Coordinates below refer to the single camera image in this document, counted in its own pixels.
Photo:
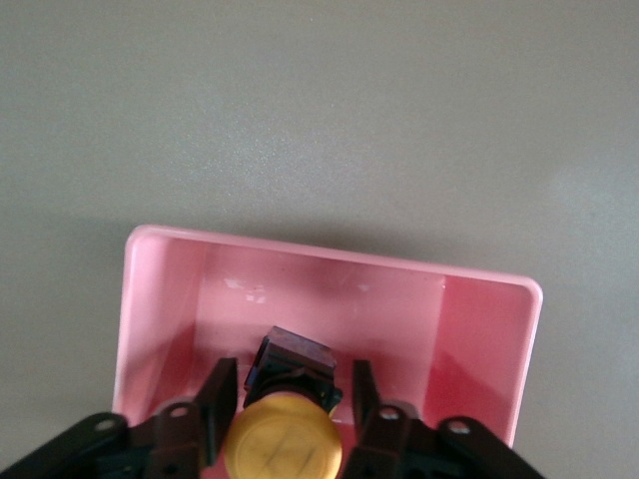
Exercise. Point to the yellow mushroom push button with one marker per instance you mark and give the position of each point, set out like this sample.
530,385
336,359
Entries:
284,441

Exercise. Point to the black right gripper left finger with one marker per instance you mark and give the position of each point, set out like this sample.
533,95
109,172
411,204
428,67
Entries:
175,439

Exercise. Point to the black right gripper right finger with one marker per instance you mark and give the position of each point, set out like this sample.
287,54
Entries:
394,444

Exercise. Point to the pink plastic box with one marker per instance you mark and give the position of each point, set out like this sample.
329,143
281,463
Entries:
374,309

